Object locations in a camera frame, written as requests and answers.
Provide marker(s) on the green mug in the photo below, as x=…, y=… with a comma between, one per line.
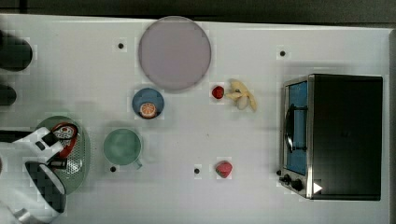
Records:
x=123, y=147

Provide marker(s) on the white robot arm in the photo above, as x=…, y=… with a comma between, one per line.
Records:
x=30, y=189

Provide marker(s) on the lilac round plate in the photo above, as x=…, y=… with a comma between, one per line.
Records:
x=174, y=53

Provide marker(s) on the small red plush fruit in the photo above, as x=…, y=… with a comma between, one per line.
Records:
x=217, y=92

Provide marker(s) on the green oval strainer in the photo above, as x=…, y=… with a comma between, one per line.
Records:
x=78, y=161

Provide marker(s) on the black toaster oven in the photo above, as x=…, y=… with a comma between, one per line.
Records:
x=332, y=137

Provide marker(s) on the plush peeled banana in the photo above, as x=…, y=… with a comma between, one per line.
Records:
x=241, y=96

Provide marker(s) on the blue bowl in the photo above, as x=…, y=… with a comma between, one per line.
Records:
x=148, y=95

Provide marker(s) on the plush orange slice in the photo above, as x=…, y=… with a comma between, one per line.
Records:
x=148, y=110

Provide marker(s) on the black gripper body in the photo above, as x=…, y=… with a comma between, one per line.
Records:
x=58, y=164

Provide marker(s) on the pink plush strawberry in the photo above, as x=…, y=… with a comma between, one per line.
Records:
x=223, y=169

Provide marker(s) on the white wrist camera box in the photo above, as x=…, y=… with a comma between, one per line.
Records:
x=43, y=143

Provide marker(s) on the black cylinder container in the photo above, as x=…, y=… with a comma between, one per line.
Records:
x=15, y=53

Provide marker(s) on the red plush ketchup bottle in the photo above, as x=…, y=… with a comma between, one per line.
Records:
x=67, y=133

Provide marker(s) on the small dark object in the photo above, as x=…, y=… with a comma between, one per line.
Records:
x=8, y=95

